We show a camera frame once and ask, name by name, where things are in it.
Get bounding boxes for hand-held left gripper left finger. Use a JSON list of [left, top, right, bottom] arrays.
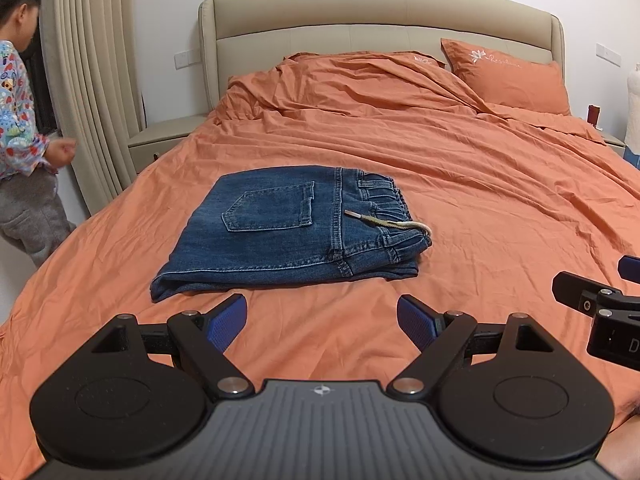
[[87, 293, 256, 401]]

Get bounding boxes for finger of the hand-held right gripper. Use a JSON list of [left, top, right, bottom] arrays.
[[618, 254, 640, 282], [551, 270, 640, 320]]

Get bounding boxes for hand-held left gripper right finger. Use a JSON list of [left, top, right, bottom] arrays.
[[386, 294, 557, 403]]

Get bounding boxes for blue denim pants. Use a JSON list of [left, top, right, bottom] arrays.
[[150, 166, 433, 303]]

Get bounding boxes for orange duvet cover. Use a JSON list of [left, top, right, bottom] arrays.
[[0, 50, 640, 476]]

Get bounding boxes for beige nightstand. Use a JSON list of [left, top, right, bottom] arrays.
[[127, 114, 207, 177], [599, 132, 629, 159]]

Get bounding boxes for white lamp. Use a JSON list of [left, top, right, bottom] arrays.
[[623, 62, 640, 152]]

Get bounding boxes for orange pillow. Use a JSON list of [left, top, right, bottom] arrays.
[[440, 37, 572, 117]]

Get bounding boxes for beige pleated curtain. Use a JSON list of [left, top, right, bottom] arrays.
[[39, 0, 147, 216]]

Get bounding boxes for dark window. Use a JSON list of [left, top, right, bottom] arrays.
[[22, 0, 62, 137]]

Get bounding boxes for beige upholstered bed headboard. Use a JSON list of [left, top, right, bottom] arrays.
[[197, 0, 566, 111]]

